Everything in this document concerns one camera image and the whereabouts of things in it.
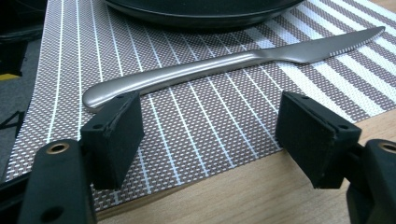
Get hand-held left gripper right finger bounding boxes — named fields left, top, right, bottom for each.
left=275, top=91, right=362, bottom=189

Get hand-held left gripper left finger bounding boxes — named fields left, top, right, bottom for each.
left=79, top=91, right=146, bottom=191

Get silver table knife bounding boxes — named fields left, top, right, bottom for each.
left=82, top=25, right=387, bottom=114

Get striped woven placemat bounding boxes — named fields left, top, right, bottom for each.
left=5, top=0, right=396, bottom=213

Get black plate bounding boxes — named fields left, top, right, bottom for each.
left=104, top=0, right=307, bottom=30

